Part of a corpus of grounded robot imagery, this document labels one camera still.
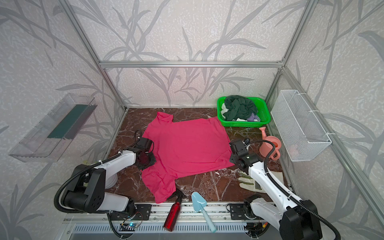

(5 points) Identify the red spray bottle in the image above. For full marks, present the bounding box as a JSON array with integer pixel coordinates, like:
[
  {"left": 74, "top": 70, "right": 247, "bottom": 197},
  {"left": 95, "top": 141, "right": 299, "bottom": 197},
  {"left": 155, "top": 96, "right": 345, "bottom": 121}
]
[{"left": 163, "top": 189, "right": 185, "bottom": 232}]

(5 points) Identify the white garment in basket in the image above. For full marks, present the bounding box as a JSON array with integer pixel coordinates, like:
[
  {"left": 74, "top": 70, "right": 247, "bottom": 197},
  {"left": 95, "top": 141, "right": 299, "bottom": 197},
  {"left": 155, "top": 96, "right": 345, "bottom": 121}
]
[{"left": 221, "top": 103, "right": 229, "bottom": 120}]

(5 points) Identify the lavender garment in basket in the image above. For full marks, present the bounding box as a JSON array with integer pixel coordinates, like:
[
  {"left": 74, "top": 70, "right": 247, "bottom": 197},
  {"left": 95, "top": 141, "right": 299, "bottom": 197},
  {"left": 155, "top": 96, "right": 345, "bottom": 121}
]
[{"left": 247, "top": 113, "right": 261, "bottom": 122}]

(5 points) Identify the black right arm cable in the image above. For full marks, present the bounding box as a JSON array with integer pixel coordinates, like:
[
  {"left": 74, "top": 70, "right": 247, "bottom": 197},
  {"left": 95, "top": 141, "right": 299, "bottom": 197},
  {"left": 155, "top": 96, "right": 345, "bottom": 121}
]
[{"left": 244, "top": 139, "right": 342, "bottom": 240}]

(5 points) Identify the dark green t-shirt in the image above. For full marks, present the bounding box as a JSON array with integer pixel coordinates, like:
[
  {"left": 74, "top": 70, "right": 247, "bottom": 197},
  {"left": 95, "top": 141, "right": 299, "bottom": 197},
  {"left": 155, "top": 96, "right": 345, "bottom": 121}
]
[{"left": 225, "top": 95, "right": 258, "bottom": 121}]

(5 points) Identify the clear plastic wall shelf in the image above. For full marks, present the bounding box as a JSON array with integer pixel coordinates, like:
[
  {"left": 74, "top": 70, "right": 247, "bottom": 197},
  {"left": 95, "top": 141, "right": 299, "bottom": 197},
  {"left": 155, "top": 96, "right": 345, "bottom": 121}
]
[{"left": 9, "top": 94, "right": 98, "bottom": 163}]

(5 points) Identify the light blue garden trowel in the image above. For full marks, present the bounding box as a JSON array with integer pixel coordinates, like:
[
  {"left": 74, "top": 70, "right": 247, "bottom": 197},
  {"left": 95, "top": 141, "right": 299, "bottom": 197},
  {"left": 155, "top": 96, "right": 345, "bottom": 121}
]
[{"left": 191, "top": 192, "right": 217, "bottom": 233}]

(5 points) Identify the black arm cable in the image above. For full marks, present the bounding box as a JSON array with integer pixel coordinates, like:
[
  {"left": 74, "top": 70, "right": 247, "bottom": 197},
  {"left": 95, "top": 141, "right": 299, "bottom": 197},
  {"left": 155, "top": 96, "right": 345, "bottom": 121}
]
[
  {"left": 53, "top": 129, "right": 155, "bottom": 214},
  {"left": 244, "top": 139, "right": 342, "bottom": 240}
]

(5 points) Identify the white green gardening glove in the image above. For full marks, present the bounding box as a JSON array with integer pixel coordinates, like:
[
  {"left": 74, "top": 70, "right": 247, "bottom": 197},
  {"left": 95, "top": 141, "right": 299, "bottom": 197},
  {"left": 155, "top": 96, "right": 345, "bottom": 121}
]
[{"left": 238, "top": 171, "right": 266, "bottom": 194}]

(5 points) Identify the magenta t-shirt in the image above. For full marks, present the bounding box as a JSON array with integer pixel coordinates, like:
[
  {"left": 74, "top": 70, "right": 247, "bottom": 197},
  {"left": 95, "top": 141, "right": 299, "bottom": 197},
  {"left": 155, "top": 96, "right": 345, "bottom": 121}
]
[{"left": 142, "top": 112, "right": 234, "bottom": 204}]

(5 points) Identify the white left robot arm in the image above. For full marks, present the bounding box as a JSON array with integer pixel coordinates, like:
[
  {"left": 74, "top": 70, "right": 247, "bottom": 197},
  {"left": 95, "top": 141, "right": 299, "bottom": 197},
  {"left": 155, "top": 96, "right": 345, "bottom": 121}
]
[{"left": 54, "top": 138, "right": 156, "bottom": 216}]

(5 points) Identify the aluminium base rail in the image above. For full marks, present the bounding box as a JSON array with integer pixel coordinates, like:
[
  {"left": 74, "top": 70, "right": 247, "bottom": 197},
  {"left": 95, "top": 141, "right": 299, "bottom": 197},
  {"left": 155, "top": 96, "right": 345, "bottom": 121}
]
[{"left": 63, "top": 202, "right": 271, "bottom": 236}]

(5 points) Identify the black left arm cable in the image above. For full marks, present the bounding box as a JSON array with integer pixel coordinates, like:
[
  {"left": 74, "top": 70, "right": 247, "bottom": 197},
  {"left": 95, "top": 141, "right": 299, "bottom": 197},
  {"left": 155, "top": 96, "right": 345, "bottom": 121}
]
[{"left": 53, "top": 129, "right": 155, "bottom": 214}]

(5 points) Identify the green plastic laundry basket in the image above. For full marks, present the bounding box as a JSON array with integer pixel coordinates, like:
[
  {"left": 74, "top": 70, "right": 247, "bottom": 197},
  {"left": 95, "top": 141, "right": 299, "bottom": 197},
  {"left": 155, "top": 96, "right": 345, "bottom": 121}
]
[{"left": 217, "top": 97, "right": 271, "bottom": 128}]

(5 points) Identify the pink watering can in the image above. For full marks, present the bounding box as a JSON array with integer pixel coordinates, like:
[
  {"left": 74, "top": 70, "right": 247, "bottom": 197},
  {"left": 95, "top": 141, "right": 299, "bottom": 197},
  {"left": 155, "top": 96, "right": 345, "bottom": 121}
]
[{"left": 259, "top": 127, "right": 282, "bottom": 162}]

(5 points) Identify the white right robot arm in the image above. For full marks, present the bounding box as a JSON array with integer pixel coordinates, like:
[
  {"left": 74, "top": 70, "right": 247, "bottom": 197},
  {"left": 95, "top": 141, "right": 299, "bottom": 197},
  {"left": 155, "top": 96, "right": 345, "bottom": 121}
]
[{"left": 230, "top": 140, "right": 323, "bottom": 240}]

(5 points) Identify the white wire mesh basket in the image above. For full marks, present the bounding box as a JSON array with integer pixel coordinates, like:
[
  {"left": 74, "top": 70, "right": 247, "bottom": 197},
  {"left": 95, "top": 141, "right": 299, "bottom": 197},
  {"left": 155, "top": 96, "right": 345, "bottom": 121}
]
[{"left": 271, "top": 90, "right": 332, "bottom": 162}]

